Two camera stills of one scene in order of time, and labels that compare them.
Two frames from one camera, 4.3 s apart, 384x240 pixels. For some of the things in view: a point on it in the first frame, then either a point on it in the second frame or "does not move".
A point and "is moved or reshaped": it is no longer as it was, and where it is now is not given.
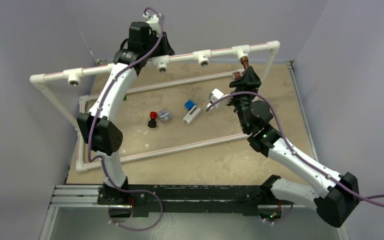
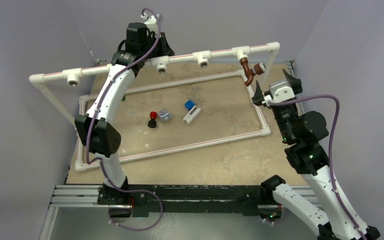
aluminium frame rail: (86, 196) does not move
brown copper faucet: (237, 75) is moved or reshaped
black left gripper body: (162, 48) does not move
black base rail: (146, 199) does not move
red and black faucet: (152, 123) does not move
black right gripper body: (251, 86) to (295, 85)
